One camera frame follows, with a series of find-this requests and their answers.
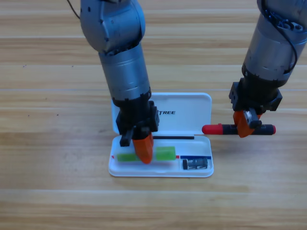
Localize white Unitree pencil case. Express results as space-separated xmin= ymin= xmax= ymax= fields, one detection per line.
xmin=108 ymin=92 xmax=214 ymax=178

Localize red and black marker pen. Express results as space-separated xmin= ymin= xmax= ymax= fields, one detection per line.
xmin=201 ymin=123 xmax=276 ymax=136

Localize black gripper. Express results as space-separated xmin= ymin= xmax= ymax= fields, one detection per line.
xmin=112 ymin=92 xmax=161 ymax=165
xmin=229 ymin=78 xmax=283 ymax=138

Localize thin dark arm cable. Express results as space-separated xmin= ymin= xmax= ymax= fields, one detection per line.
xmin=66 ymin=0 xmax=81 ymax=19

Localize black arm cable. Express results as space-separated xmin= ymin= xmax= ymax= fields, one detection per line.
xmin=261 ymin=4 xmax=298 ymax=72

